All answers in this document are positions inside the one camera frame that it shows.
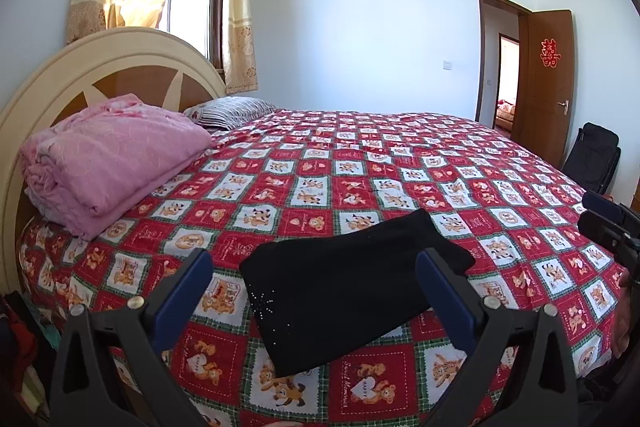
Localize black pants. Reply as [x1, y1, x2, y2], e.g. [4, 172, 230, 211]
[240, 209, 475, 377]

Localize person's right hand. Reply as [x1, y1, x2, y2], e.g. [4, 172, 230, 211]
[611, 269, 631, 359]

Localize black folding chair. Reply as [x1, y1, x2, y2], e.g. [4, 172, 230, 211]
[561, 122, 622, 195]

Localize red patterned bed quilt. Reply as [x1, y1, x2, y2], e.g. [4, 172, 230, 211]
[17, 110, 623, 426]

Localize clothes pile beside bed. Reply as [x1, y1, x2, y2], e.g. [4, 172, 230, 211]
[1, 291, 56, 426]

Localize brown wooden door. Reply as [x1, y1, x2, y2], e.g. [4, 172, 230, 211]
[511, 10, 575, 168]

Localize pink folded blanket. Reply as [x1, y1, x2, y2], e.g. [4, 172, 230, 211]
[18, 93, 212, 241]

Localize red double happiness decal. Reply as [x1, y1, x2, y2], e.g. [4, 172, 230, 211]
[539, 38, 562, 68]

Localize striped pillow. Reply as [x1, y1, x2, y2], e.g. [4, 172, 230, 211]
[183, 96, 278, 131]

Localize cream wooden headboard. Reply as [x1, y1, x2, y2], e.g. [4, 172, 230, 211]
[1, 27, 226, 294]

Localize right yellow curtain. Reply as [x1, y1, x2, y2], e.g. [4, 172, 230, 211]
[221, 0, 258, 94]

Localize silver door handle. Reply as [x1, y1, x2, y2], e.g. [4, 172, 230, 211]
[556, 100, 570, 116]

